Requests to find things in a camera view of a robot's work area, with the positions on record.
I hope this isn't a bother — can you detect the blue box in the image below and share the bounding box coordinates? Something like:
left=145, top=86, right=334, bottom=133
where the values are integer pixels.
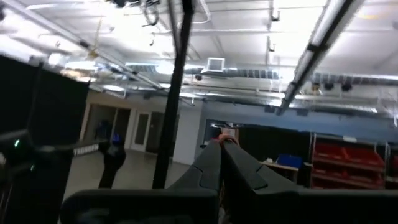
left=275, top=153, right=304, bottom=169

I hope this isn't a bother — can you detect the black partition panel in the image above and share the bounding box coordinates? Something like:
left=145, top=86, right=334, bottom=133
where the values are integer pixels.
left=0, top=55, right=91, bottom=147

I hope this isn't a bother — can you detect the wooden background table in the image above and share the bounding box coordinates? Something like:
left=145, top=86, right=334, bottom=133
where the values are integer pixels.
left=259, top=161, right=300, bottom=184

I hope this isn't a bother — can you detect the silver ceiling air duct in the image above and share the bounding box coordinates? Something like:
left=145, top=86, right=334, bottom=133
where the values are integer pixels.
left=183, top=67, right=398, bottom=88

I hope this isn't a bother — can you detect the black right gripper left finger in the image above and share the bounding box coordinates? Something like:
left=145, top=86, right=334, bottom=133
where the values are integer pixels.
left=167, top=139, right=223, bottom=191

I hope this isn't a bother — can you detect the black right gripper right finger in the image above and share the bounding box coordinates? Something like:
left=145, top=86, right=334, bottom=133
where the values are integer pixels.
left=222, top=141, right=301, bottom=224

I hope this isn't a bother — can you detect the long ceiling light fixture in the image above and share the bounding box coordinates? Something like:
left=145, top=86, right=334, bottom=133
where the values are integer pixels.
left=275, top=0, right=366, bottom=116

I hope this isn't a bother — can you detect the red bin shelving rack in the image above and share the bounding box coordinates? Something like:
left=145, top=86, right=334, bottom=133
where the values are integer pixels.
left=309, top=133, right=388, bottom=190

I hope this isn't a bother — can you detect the square ceiling vent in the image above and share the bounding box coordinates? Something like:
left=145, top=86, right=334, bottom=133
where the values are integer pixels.
left=201, top=57, right=226, bottom=75

